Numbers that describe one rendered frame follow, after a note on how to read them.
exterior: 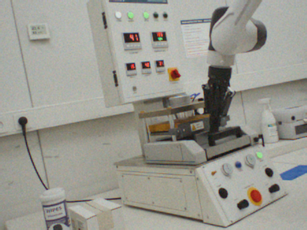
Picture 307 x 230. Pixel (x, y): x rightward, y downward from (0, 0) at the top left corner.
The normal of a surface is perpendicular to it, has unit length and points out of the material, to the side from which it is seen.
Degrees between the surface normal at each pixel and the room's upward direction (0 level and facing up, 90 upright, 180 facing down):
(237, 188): 65
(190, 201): 90
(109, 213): 88
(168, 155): 90
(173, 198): 90
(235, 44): 117
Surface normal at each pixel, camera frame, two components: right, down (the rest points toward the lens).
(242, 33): 0.74, 0.25
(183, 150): -0.76, 0.17
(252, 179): 0.48, -0.48
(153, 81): 0.62, -0.07
